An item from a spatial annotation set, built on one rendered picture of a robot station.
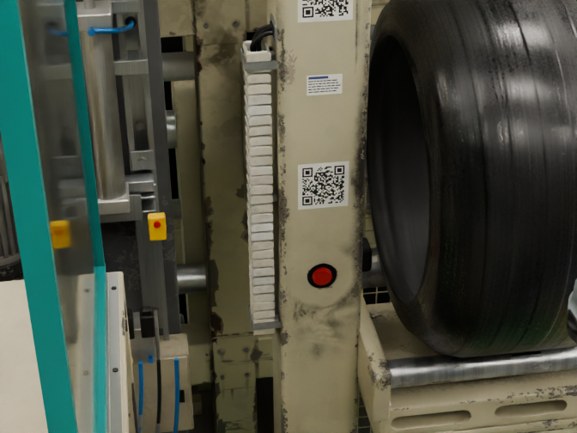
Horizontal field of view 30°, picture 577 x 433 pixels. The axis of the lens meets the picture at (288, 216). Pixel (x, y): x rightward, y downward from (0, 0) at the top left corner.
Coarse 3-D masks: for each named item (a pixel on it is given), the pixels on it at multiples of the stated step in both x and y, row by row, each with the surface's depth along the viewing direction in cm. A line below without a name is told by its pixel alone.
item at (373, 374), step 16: (368, 320) 175; (368, 336) 171; (368, 352) 167; (368, 368) 167; (384, 368) 164; (368, 384) 168; (384, 384) 164; (368, 400) 169; (384, 400) 165; (384, 416) 167
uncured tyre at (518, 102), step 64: (448, 0) 150; (512, 0) 149; (576, 0) 149; (384, 64) 179; (448, 64) 144; (512, 64) 142; (576, 64) 143; (384, 128) 193; (448, 128) 142; (512, 128) 140; (576, 128) 141; (384, 192) 189; (448, 192) 143; (512, 192) 140; (576, 192) 141; (384, 256) 183; (448, 256) 146; (512, 256) 143; (576, 256) 144; (448, 320) 153; (512, 320) 150
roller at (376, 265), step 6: (372, 264) 194; (378, 264) 194; (372, 270) 193; (378, 270) 193; (366, 276) 192; (372, 276) 193; (378, 276) 193; (366, 282) 193; (372, 282) 193; (378, 282) 193; (384, 282) 193
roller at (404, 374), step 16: (528, 352) 172; (544, 352) 172; (560, 352) 172; (576, 352) 172; (400, 368) 169; (416, 368) 169; (432, 368) 169; (448, 368) 170; (464, 368) 170; (480, 368) 170; (496, 368) 170; (512, 368) 171; (528, 368) 171; (544, 368) 172; (560, 368) 172; (576, 368) 173; (400, 384) 169; (416, 384) 170
